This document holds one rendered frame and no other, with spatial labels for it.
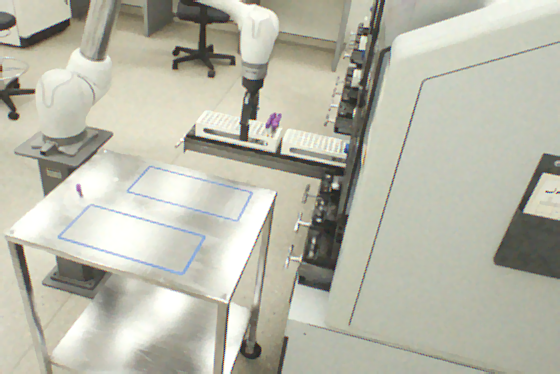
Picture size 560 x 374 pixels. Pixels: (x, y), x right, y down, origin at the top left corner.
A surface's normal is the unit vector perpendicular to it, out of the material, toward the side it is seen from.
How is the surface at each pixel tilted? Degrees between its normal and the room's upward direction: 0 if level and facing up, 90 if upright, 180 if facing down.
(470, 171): 90
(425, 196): 90
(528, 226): 90
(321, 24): 90
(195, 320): 0
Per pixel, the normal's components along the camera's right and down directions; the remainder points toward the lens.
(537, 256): -0.22, 0.48
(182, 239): 0.11, -0.85
